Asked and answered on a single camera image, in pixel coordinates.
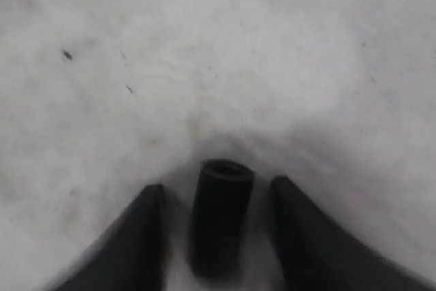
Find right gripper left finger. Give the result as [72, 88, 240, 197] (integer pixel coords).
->
[54, 183, 168, 291]

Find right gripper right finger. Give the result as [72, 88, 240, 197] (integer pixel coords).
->
[270, 175, 431, 291]

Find black cylindrical sleeve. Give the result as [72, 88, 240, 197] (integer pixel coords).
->
[189, 158, 255, 279]

